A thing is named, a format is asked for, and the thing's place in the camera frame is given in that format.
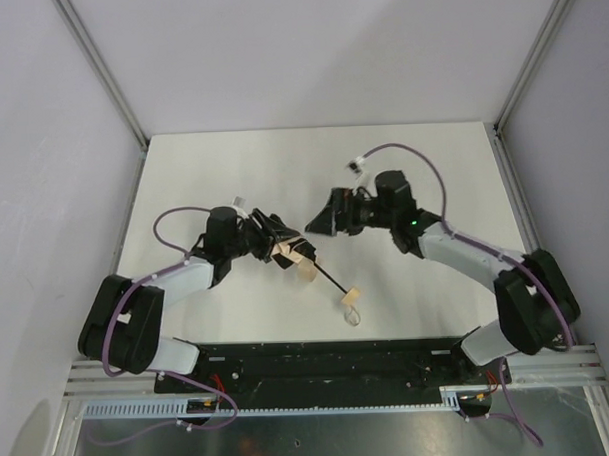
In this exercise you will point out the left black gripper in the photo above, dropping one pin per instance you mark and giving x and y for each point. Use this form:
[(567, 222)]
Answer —
[(264, 237)]

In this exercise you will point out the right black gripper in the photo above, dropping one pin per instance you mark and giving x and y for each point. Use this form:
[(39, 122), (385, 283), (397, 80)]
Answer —
[(341, 210)]

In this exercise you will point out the beige folding umbrella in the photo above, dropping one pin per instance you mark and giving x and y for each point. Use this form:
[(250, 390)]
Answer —
[(299, 252)]

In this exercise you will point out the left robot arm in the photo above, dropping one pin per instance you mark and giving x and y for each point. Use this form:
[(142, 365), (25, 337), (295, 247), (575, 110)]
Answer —
[(123, 326)]

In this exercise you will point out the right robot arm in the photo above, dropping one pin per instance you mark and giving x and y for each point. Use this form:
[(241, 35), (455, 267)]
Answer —
[(534, 302)]

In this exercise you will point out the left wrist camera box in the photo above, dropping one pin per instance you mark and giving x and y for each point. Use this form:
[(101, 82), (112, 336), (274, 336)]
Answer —
[(239, 202)]

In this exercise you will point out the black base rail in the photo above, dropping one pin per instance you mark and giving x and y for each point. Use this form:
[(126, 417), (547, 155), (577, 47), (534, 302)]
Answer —
[(339, 374)]

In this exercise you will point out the aluminium frame profile right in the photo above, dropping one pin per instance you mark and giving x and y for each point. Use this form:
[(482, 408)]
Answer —
[(521, 209)]

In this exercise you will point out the aluminium front frame beam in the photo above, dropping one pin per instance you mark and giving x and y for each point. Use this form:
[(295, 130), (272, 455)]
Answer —
[(578, 367)]

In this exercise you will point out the left aluminium corner post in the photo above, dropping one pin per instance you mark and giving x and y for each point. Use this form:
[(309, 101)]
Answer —
[(92, 54)]

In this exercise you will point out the aluminium corner post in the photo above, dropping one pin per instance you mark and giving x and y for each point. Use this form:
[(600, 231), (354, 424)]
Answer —
[(547, 33), (92, 54)]

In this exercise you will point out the right aluminium corner post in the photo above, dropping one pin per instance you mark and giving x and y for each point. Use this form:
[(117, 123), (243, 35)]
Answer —
[(547, 33)]

